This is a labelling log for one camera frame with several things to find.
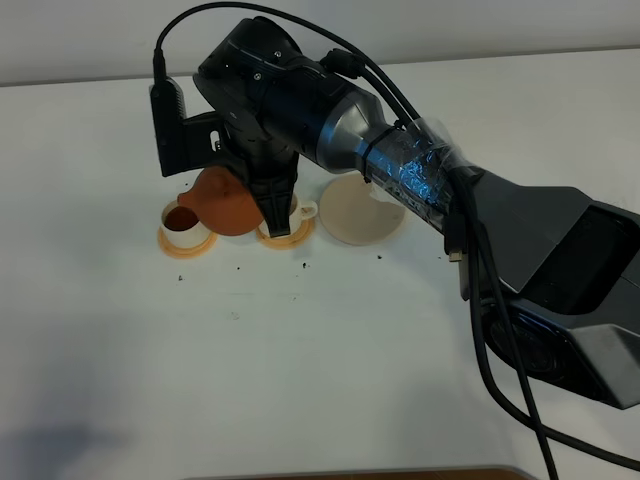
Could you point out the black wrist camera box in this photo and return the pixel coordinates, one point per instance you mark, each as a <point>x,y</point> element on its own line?
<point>185,143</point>

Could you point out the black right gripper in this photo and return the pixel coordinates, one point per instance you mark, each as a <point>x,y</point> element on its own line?
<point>263,85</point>

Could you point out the left white teacup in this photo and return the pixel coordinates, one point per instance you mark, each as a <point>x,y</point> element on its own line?
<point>182,228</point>

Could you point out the right white teacup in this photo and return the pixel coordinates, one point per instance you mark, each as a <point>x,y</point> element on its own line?
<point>299,211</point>

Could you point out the brown clay teapot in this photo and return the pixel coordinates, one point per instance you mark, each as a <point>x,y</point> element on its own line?
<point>222,203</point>

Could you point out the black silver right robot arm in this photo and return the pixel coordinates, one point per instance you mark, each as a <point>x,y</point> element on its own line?
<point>551,275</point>

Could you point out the beige ceramic teapot saucer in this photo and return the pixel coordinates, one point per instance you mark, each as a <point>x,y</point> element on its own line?
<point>358,213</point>

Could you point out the white teacup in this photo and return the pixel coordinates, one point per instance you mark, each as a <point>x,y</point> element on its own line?
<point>299,211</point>
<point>182,228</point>

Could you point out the right orange wooden coaster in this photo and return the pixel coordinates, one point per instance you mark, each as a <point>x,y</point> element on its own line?
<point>290,242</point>

